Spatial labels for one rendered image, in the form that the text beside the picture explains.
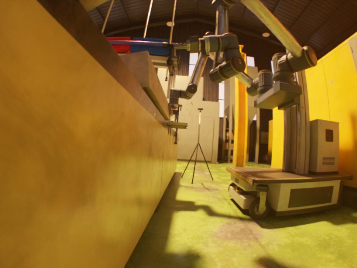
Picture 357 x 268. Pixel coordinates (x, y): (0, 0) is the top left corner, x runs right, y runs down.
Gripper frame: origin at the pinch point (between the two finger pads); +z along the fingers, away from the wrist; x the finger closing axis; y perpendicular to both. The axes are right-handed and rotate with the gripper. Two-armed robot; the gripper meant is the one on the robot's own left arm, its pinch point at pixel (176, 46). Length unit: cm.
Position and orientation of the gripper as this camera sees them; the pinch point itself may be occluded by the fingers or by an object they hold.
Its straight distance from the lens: 114.7
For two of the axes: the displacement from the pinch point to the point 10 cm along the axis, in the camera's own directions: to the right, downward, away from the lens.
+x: -0.4, -0.8, -10.0
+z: -9.9, 1.0, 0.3
